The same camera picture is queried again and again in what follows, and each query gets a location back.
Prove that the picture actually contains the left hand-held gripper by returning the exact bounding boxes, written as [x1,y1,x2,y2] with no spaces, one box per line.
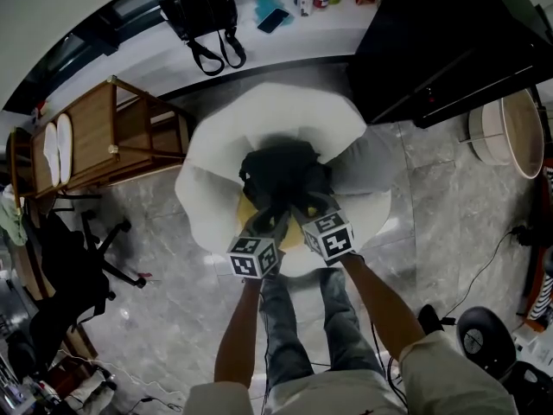
[226,205,293,279]

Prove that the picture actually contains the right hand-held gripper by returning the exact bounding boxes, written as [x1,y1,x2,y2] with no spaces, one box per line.
[289,191,355,267]

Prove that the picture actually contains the black garment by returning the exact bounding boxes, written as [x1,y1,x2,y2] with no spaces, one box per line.
[238,139,334,220]

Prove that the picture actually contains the white egg-shaped seat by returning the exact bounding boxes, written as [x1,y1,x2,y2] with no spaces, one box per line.
[175,81,394,278]

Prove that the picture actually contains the person's left forearm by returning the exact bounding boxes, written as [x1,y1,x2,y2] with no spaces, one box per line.
[213,270,264,391]

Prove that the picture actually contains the person's right forearm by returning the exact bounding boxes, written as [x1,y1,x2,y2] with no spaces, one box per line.
[340,252,427,361]

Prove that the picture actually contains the person's blue jeans legs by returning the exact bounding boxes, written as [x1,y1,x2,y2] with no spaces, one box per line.
[257,265,388,391]

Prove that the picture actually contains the black smartphone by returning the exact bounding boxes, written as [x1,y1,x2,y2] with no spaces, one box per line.
[257,7,289,35]

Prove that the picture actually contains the wooden shelf trolley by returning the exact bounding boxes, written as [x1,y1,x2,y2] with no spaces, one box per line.
[9,74,194,209]

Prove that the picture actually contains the black office chair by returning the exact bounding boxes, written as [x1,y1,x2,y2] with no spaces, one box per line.
[6,207,148,380]

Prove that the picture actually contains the teal cloth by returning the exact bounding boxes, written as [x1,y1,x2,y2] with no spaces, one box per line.
[252,0,295,28]

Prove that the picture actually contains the black round floor fan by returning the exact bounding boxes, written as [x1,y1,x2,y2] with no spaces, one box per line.
[456,306,518,380]

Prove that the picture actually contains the round white side table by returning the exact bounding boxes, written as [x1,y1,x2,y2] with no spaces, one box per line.
[459,87,546,180]

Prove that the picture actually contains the person's white shirt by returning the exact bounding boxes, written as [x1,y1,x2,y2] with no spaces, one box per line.
[183,330,519,415]

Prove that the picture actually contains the black glass-door fridge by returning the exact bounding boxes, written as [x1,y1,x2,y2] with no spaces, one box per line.
[345,0,553,130]

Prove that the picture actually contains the black handbag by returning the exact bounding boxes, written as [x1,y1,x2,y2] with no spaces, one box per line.
[157,0,248,77]

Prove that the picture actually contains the orange armchair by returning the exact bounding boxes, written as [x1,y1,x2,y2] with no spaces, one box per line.
[522,157,553,332]

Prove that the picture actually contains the striped pillow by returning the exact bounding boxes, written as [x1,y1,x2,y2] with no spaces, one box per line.
[529,274,553,322]

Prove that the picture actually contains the green cloth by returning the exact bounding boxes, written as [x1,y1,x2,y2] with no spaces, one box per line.
[0,183,28,246]

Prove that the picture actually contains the white roller blind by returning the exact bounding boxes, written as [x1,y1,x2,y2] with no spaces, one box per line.
[0,0,169,112]

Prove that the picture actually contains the black floor cable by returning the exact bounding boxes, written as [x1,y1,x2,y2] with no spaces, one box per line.
[440,227,526,319]

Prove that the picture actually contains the white floor cable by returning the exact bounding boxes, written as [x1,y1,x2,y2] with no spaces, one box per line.
[55,348,182,411]

